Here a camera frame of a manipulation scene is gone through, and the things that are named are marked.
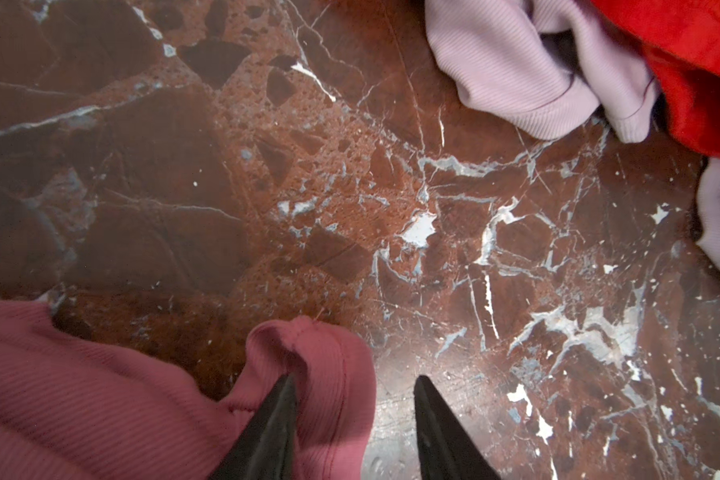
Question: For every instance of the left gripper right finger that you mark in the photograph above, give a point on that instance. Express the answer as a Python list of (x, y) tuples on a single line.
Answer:
[(445, 450)]

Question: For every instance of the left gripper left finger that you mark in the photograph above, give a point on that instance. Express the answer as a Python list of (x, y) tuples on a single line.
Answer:
[(265, 448)]

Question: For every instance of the dark pink ribbed cloth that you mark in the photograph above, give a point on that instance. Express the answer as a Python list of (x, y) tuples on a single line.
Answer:
[(75, 409)]

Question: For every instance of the light pink cloth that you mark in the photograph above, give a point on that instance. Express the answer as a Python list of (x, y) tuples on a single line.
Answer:
[(546, 66)]

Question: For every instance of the red cloth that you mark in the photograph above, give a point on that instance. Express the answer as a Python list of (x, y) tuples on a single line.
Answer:
[(680, 41)]

